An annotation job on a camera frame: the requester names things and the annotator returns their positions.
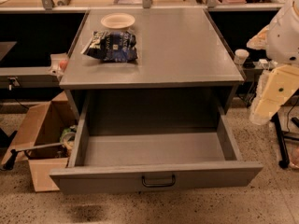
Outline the brown cardboard box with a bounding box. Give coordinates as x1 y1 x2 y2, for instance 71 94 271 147
2 91 76 192

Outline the grey open top drawer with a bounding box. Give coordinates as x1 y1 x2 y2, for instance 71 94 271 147
50 91 263 194

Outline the grey metal cabinet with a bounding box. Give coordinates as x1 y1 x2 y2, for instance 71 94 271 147
60 7 244 120

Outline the blue chip bag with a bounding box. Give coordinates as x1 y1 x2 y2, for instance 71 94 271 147
81 31 138 63

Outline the black stand leg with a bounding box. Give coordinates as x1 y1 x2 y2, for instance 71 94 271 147
271 113 290 169

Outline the white cylindrical container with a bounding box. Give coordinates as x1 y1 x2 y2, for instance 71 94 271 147
234 49 249 65

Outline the plastic bag with red object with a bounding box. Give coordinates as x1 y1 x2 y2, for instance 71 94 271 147
49 53 68 77

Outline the black handled grabber tool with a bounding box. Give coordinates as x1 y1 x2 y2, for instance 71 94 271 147
2 143 65 171

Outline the black drawer handle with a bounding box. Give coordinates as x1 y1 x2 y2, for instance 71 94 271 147
141 175 176 189

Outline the white paper bowl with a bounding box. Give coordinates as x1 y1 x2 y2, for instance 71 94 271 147
101 13 135 29

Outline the roll of tape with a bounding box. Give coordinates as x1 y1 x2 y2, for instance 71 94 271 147
60 125 77 149

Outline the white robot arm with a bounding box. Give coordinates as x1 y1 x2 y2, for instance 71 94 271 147
247 0 299 125

